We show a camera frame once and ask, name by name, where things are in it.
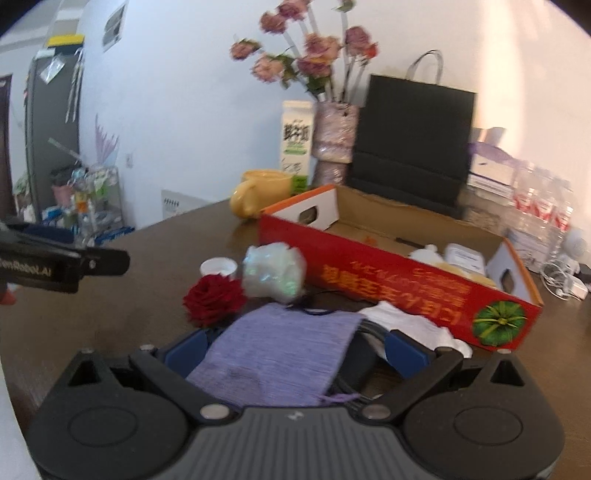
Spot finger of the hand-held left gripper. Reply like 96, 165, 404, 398
0, 234, 131, 278
0, 222, 75, 250

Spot purple wall decal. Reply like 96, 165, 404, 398
93, 113, 120, 162

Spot dried pink roses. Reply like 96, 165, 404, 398
230, 0, 380, 103

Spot purple glitter vase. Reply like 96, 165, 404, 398
310, 102, 360, 188

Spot clear seed container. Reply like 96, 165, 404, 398
462, 185, 513, 232

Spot yellow mug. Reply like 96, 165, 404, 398
230, 169, 295, 219

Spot purple knitted cloth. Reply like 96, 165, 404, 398
186, 302, 365, 408

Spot white wet wipes pack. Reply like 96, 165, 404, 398
444, 243, 487, 278

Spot black paper bag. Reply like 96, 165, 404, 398
346, 50, 478, 220

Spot grey refrigerator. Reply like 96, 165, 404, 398
23, 44, 86, 222

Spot wall picture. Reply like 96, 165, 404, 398
102, 0, 129, 51

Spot white milk carton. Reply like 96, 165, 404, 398
280, 100, 315, 192

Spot white cloth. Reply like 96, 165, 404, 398
358, 301, 474, 358

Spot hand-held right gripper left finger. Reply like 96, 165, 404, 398
54, 329, 233, 428

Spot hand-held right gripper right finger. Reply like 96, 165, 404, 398
356, 330, 539, 423

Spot metal storage rack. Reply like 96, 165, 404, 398
44, 164, 125, 247

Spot red cardboard box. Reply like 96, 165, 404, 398
259, 185, 546, 354

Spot iridescent plastic bag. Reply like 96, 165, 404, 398
242, 242, 308, 303

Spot purple tissue box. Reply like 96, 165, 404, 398
466, 127, 520, 188

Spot white robot toy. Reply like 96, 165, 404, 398
561, 228, 591, 271

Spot white earphones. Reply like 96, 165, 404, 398
540, 261, 583, 298

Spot white bottle cap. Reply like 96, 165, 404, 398
200, 257, 238, 280

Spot red rose flower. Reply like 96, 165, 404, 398
182, 274, 247, 329

